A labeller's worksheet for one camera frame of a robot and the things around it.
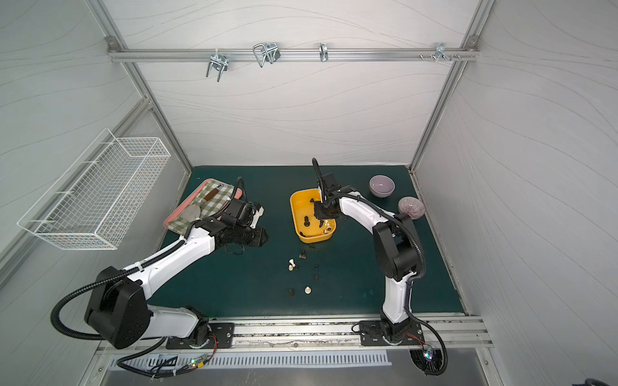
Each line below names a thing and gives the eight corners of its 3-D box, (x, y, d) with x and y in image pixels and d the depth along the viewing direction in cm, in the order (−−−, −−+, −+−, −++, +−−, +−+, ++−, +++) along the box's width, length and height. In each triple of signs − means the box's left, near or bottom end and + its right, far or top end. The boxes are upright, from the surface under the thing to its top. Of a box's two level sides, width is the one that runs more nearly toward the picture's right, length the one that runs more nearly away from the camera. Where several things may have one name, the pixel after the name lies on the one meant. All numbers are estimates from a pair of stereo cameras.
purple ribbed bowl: (395, 213, 107) (399, 204, 102) (398, 202, 111) (402, 193, 105) (419, 221, 104) (425, 212, 99) (421, 209, 108) (426, 200, 103)
